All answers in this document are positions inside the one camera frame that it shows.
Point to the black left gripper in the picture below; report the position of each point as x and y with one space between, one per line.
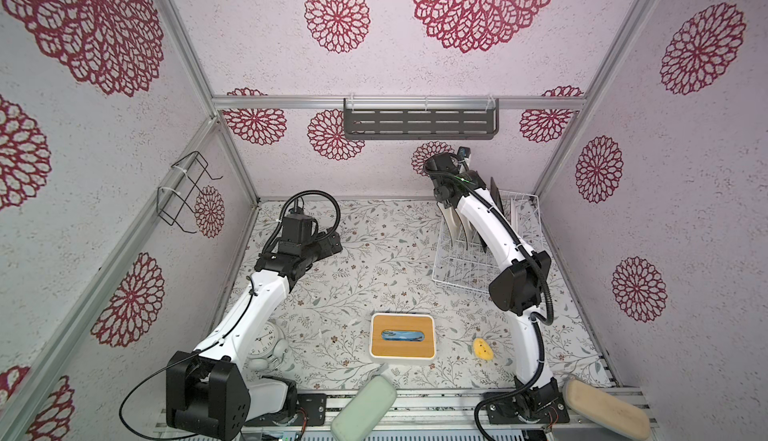
326 249

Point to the white square plate black rim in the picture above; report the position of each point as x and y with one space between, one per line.
452 220

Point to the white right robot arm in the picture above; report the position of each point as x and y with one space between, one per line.
520 289

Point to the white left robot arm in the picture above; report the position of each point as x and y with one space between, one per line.
205 389

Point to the small white round plate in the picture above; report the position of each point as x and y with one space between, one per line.
514 218

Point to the white alarm clock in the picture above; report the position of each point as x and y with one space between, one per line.
268 349

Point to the white wooden tissue box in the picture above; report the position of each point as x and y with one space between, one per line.
402 337

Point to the yellow sponge piece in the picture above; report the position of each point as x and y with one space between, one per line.
482 349

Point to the beige padded cushion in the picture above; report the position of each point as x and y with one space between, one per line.
606 410

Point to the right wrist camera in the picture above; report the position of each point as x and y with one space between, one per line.
464 156

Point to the white wire dish rack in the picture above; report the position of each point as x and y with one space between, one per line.
473 270

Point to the grey wall shelf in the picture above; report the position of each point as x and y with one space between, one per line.
425 121

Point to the black wire wall basket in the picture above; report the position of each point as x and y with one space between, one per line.
193 204

